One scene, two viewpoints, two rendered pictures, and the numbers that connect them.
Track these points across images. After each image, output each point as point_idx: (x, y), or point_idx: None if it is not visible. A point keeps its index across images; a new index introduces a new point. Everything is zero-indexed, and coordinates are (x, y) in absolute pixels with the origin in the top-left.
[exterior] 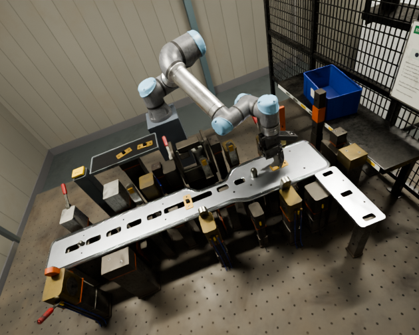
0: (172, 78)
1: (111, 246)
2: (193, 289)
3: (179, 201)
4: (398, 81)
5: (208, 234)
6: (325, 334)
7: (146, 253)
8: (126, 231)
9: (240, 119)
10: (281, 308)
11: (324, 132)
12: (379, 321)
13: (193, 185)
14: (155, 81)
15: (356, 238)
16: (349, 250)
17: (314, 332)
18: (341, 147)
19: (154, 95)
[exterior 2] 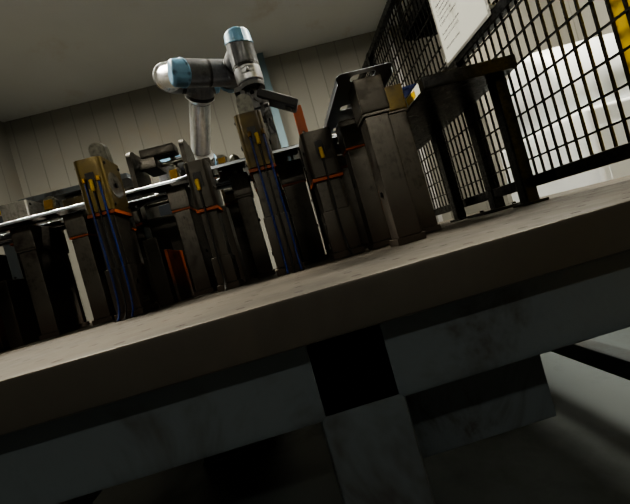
0: (157, 74)
1: None
2: (18, 350)
3: None
4: (443, 36)
5: (80, 169)
6: (214, 308)
7: (0, 303)
8: None
9: (204, 65)
10: (156, 317)
11: None
12: (406, 255)
13: (156, 226)
14: (179, 155)
15: (374, 165)
16: (393, 236)
17: (188, 314)
18: None
19: (171, 166)
